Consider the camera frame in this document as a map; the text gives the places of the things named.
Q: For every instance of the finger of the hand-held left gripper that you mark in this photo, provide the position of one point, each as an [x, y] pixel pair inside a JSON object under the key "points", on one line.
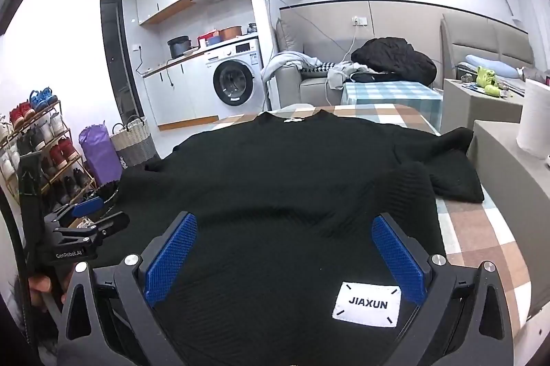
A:
{"points": [[88, 206], [107, 223]]}

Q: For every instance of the person's left hand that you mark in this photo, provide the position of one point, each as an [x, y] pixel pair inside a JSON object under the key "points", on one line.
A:
{"points": [[41, 285]]}

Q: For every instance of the woven laundry basket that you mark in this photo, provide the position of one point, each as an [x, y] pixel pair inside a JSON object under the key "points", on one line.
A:
{"points": [[135, 147]]}

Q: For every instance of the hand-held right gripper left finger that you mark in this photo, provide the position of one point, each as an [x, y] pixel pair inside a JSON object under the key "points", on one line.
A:
{"points": [[172, 258]]}

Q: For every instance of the green toy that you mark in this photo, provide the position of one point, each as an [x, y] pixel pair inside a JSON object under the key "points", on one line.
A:
{"points": [[487, 79]]}

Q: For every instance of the red box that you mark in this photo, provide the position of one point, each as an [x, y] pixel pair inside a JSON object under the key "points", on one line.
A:
{"points": [[208, 39]]}

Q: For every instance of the black door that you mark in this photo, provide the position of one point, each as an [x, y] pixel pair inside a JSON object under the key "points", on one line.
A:
{"points": [[118, 61]]}

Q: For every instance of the wooden shoe rack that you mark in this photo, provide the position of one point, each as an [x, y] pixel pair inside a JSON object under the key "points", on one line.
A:
{"points": [[47, 151]]}

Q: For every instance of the teal plaid covered table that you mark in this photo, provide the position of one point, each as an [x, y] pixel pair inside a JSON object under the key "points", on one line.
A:
{"points": [[386, 95]]}

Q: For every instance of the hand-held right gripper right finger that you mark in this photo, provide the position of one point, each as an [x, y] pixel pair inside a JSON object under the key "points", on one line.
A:
{"points": [[397, 258]]}

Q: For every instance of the orange basin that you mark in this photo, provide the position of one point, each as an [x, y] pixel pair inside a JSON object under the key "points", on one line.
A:
{"points": [[230, 32]]}

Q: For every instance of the white lower cabinets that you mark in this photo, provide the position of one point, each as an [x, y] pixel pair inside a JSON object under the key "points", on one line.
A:
{"points": [[180, 95]]}

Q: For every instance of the grey bedside cabinet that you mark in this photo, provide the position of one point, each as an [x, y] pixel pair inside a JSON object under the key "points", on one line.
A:
{"points": [[477, 108]]}

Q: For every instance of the white paper towel roll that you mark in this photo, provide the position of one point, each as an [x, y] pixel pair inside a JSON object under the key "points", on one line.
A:
{"points": [[535, 117]]}

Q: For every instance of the black knit sweater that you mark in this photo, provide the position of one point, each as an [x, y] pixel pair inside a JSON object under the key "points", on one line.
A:
{"points": [[279, 177]]}

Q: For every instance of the grey low cabinet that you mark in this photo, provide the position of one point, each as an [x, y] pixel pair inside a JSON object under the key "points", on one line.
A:
{"points": [[502, 185]]}

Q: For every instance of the purple bag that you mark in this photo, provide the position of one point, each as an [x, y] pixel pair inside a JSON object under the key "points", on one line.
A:
{"points": [[99, 155]]}

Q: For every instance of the light blue pillow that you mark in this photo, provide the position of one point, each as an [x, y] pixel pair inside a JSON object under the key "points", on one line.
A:
{"points": [[494, 67]]}

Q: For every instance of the black pot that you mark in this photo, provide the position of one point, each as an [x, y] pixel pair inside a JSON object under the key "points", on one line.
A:
{"points": [[178, 47]]}

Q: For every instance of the white garment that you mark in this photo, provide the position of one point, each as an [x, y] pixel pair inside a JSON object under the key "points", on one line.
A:
{"points": [[339, 74]]}

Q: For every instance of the checkered cushion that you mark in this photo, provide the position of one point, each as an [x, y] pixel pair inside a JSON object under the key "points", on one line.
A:
{"points": [[318, 68]]}

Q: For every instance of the plaid blanket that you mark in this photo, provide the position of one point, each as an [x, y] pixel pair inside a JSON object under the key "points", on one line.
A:
{"points": [[472, 228]]}

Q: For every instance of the white washing machine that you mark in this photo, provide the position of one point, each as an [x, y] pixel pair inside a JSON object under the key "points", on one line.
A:
{"points": [[234, 82]]}

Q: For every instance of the wall socket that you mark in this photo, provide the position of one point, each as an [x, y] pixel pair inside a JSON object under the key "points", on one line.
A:
{"points": [[360, 20]]}

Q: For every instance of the grey bed headboard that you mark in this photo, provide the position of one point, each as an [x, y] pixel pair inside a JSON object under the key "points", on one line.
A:
{"points": [[481, 37]]}

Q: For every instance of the grey sofa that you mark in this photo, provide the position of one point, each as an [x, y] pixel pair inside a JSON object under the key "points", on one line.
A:
{"points": [[309, 89]]}

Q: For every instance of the grey hoodie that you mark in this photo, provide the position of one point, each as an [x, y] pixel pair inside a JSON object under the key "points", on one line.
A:
{"points": [[288, 61]]}

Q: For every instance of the black jacket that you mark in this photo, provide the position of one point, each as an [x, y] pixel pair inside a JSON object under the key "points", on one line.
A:
{"points": [[393, 56]]}

